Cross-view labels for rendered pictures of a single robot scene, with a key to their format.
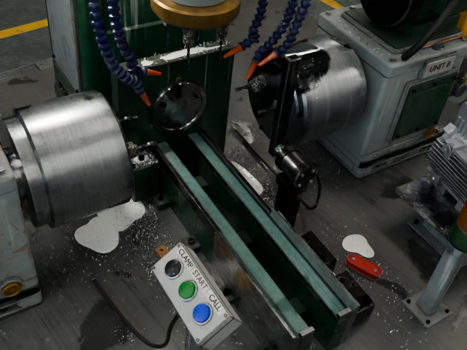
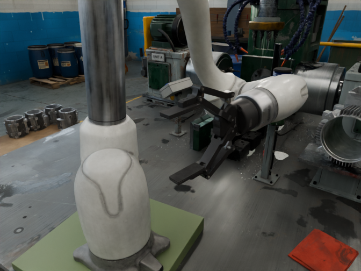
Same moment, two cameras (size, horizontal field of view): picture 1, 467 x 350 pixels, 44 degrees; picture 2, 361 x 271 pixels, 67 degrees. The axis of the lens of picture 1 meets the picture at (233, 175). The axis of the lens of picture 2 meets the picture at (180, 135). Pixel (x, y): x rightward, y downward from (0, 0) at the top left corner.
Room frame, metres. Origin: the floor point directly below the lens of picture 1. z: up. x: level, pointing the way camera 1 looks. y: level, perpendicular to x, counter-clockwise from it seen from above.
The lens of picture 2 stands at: (0.22, -1.23, 1.39)
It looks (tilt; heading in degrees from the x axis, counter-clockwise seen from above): 25 degrees down; 74
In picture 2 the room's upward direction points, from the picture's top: straight up
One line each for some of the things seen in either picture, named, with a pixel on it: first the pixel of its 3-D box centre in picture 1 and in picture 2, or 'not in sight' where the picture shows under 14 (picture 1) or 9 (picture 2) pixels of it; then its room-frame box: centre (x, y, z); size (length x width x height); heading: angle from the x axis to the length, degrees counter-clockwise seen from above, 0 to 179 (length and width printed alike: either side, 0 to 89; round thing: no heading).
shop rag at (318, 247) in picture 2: not in sight; (323, 253); (0.73, -0.83, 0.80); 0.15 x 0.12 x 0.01; 24
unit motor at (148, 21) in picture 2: not in sight; (165, 49); (0.65, 0.59, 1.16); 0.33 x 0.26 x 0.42; 126
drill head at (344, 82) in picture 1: (313, 88); (321, 89); (1.25, -0.17, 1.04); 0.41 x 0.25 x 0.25; 126
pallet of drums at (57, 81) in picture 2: not in sight; (64, 63); (-0.45, 5.07, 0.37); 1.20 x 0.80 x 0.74; 40
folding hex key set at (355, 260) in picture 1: (363, 267); not in sight; (0.88, -0.33, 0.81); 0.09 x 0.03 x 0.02; 61
